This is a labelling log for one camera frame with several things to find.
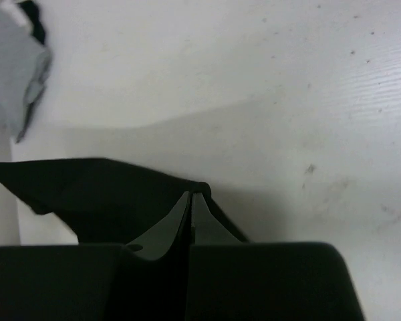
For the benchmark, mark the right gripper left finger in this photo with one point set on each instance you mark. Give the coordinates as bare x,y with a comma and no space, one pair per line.
144,280

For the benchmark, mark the folded white tank top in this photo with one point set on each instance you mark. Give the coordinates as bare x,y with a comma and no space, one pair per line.
13,10

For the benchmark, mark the folded black tank top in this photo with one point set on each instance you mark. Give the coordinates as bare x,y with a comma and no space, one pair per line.
33,12

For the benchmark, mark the folded grey tank top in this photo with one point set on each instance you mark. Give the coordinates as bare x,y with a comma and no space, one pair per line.
24,68

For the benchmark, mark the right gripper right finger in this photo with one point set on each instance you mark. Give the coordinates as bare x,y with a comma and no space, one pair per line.
230,280

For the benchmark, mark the black tank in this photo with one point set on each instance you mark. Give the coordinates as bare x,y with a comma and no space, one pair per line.
103,200
33,12

